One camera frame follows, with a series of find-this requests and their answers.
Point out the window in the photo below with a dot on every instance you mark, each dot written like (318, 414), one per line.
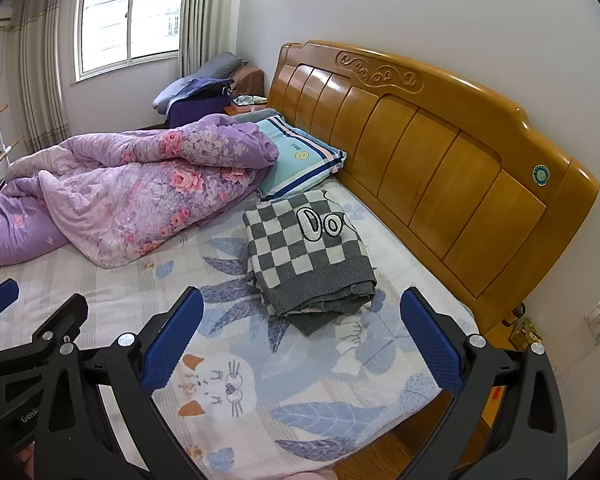
(130, 15)

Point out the beige striped curtain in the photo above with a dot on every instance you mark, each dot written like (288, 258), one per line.
(42, 60)
(207, 10)

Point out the white air conditioner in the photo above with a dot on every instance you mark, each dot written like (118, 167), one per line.
(2, 20)

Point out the brown cloth cover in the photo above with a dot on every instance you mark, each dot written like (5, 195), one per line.
(247, 80)

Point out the grey blue cushion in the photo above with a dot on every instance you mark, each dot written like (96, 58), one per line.
(205, 72)

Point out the grey white checkered cardigan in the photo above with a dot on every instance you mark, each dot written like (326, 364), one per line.
(300, 255)

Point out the purple floral quilt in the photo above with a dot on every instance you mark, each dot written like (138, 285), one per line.
(130, 185)

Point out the white barre bracket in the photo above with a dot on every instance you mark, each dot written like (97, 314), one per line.
(1, 132)

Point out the wooden nightstand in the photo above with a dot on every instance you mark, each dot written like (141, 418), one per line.
(245, 109)

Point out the wooden bed headboard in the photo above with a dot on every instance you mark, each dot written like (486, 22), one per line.
(430, 160)

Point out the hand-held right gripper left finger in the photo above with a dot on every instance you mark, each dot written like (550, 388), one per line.
(175, 340)

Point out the teal striped pillow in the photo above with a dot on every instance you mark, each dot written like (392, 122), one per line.
(300, 160)

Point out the white checkered fleece blanket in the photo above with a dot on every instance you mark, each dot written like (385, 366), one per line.
(130, 290)

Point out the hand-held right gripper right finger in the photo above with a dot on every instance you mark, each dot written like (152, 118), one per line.
(430, 345)

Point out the brass coloured box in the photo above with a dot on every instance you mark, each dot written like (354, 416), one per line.
(526, 334)

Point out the dark purple cloth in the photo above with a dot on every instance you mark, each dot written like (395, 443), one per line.
(195, 110)

